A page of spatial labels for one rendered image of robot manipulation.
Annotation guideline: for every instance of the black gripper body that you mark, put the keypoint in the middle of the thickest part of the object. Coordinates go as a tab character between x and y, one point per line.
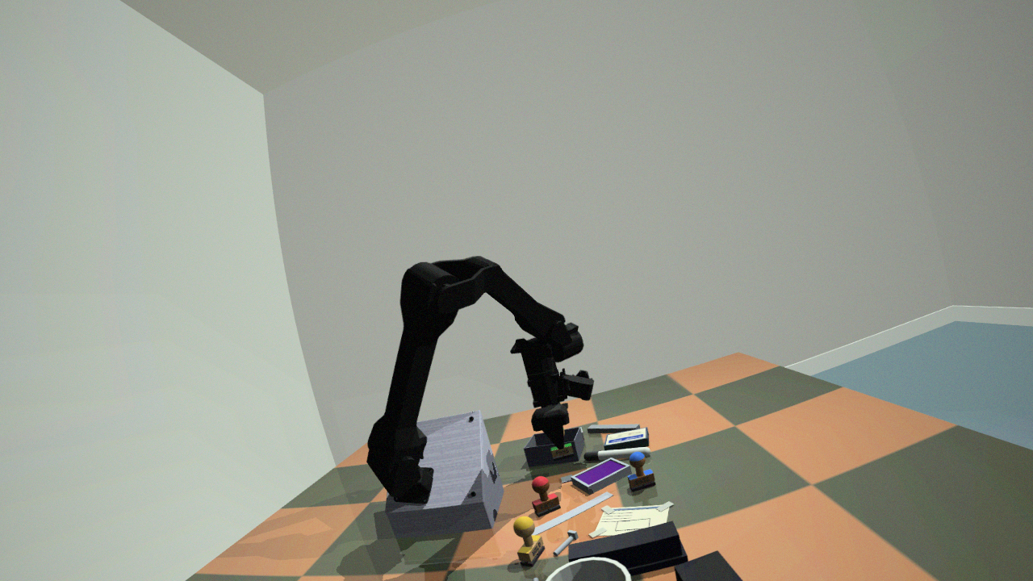
544	387

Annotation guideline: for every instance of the blue stamp pad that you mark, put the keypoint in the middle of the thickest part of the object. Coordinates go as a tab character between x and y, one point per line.
627	440

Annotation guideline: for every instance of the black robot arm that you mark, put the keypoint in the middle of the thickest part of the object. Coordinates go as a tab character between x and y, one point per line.
431	296

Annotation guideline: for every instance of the yellow rubber stamp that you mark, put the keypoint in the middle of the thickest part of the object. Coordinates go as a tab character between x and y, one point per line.
533	545

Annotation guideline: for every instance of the blue and brown date stamp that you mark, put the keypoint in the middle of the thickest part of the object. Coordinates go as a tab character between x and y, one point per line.
642	478

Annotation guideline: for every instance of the light grey flat bar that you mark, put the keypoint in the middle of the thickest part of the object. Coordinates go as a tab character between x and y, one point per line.
574	512

